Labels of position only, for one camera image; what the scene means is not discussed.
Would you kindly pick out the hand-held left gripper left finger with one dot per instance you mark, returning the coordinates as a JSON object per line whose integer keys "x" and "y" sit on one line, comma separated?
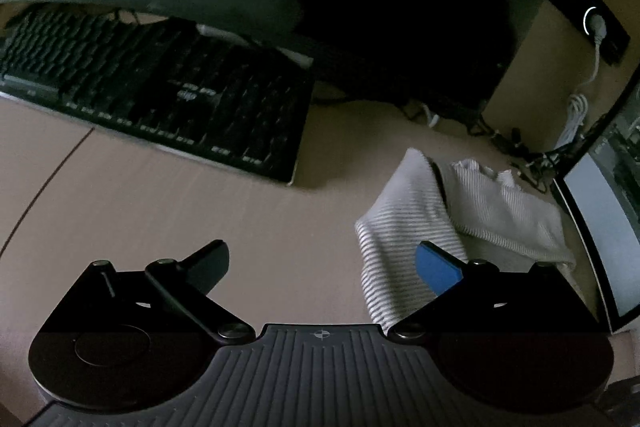
{"x": 210, "y": 263}

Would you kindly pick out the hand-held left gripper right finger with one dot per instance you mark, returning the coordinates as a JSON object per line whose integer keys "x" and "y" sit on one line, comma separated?
{"x": 440, "y": 271}

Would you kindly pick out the striped knit garment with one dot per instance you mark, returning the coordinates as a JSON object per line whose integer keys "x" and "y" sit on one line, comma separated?
{"x": 400, "y": 207}

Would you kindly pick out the computer monitor with reflection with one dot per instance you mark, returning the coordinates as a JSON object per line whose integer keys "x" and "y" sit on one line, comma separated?
{"x": 600, "y": 232}

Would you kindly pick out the black keyboard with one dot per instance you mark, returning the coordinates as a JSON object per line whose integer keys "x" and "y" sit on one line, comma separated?
{"x": 150, "y": 97}

